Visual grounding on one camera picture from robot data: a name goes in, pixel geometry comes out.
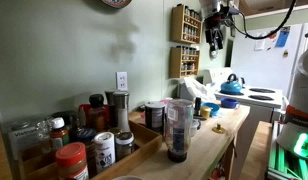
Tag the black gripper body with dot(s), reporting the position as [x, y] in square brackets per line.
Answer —
[213, 26]

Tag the white and black container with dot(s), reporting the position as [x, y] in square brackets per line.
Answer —
[155, 116]

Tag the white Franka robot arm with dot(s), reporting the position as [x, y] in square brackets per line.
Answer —
[302, 83]

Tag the red container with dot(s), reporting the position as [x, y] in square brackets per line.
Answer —
[83, 111]

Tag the white paper on fridge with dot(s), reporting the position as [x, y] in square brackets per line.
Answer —
[259, 44]

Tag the white crumpled cloth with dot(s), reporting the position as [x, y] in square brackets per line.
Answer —
[194, 89]

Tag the white refrigerator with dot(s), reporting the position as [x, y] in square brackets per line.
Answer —
[267, 63]

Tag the light blue bowl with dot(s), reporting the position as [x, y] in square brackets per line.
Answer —
[212, 108]

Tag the small black bottle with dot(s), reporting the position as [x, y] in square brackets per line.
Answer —
[197, 106]

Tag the black stove burner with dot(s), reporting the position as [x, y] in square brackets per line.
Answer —
[260, 97]
[262, 90]

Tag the blue paper on fridge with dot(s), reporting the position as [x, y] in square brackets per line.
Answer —
[282, 37]

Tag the gold metal cup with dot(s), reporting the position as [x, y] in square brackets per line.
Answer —
[205, 111]

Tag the white stove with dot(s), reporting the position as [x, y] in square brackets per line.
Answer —
[257, 100]

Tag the small white cup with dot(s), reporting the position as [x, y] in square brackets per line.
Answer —
[195, 126]

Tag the brass knob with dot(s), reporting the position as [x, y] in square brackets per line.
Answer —
[218, 128]

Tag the upside-down clear sauce bottle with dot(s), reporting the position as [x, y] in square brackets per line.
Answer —
[178, 130]

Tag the wooden butcher block table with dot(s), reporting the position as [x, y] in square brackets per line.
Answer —
[207, 146]

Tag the steel salt grinder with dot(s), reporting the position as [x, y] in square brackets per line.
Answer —
[122, 110]

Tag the steel pepper grinder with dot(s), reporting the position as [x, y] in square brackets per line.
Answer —
[110, 106]

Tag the wooden spice tray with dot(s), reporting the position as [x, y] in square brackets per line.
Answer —
[142, 146]

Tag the glass jar metal lid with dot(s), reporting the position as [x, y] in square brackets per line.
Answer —
[124, 145]

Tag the dark sauce bottle black cap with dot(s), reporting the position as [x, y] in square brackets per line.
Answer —
[96, 115]

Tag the white spice shaker black print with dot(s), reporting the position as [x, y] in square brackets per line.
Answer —
[104, 150]

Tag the white bowl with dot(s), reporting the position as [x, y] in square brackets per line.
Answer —
[128, 178]

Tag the blue lid jar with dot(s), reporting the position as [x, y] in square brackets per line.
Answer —
[86, 140]

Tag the small bottle white cap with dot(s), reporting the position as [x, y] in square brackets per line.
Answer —
[58, 134]

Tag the red lid jar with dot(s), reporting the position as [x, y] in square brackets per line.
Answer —
[72, 161]

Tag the white printed box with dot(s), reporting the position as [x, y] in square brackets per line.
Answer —
[22, 138]

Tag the round wall clock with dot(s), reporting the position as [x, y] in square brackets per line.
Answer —
[213, 53]

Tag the white wall outlet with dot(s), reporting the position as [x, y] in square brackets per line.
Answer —
[121, 81]

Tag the decorative wall plate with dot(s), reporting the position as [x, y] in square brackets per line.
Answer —
[116, 2]

